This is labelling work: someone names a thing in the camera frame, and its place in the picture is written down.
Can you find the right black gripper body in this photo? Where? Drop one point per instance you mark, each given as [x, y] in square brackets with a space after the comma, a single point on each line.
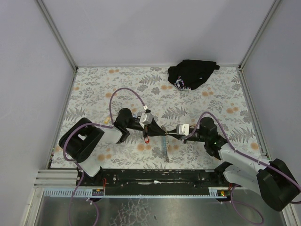
[186, 136]

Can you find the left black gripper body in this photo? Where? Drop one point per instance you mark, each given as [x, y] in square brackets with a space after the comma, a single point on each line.
[146, 128]

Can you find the grey keyring with blue handle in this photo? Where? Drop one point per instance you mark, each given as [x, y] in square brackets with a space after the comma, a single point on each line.
[165, 144]

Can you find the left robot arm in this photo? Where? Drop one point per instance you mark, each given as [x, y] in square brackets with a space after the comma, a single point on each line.
[80, 141]

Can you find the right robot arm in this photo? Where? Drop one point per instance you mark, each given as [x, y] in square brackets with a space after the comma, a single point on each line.
[272, 180]

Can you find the floral table mat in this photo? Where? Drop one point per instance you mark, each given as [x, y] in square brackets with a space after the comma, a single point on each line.
[99, 93]

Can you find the black cloth bag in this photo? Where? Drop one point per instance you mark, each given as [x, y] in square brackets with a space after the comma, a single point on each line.
[191, 74]

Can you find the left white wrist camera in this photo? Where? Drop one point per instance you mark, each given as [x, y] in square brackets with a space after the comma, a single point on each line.
[146, 118]

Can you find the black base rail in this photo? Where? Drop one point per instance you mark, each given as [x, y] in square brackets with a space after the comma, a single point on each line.
[156, 179]

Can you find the white cable duct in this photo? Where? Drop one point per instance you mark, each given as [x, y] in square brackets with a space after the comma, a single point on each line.
[100, 193]

